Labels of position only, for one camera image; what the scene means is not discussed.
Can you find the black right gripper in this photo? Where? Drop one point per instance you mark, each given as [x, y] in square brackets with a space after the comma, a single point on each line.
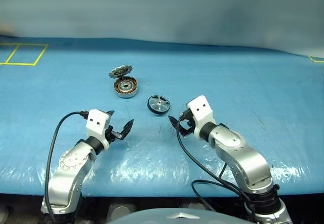
[186, 115]

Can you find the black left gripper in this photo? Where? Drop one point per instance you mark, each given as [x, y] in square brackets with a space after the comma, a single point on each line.
[111, 134]

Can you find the black round wheel hub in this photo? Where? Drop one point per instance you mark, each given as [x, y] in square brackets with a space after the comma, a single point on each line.
[158, 105]

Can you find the silver motor base copper windings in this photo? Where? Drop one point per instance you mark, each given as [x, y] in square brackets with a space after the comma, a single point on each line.
[125, 86]

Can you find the silver toothed rotor disc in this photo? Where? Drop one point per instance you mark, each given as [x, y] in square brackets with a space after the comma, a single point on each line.
[121, 71]

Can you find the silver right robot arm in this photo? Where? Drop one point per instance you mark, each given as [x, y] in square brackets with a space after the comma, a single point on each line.
[243, 155]

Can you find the blue plastic table cover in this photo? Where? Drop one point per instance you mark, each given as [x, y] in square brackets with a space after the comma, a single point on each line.
[162, 64]

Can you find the grey round cap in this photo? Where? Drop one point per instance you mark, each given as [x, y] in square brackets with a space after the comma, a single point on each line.
[121, 212]
[197, 206]

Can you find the grey rounded object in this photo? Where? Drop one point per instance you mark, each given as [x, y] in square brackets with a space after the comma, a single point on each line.
[3, 212]

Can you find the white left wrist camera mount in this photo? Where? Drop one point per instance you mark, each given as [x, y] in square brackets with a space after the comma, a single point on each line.
[97, 124]

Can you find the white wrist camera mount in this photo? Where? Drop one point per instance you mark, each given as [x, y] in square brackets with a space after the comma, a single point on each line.
[202, 112]
[97, 124]

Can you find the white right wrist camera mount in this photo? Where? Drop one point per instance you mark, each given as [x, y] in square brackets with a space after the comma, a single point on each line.
[202, 112]

